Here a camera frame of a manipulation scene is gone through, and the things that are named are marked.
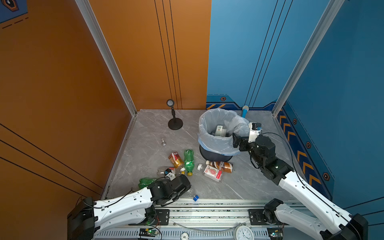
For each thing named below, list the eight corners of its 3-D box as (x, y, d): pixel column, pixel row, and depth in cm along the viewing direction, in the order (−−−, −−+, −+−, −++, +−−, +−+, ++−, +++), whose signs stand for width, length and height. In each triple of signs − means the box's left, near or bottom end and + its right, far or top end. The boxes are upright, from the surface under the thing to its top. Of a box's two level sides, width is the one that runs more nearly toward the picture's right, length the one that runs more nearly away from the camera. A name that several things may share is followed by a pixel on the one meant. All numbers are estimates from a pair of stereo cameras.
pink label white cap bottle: (196, 172, 90) (196, 169, 87) (200, 164, 93) (200, 161, 90) (219, 183, 86) (220, 180, 82) (223, 174, 89) (224, 171, 85)
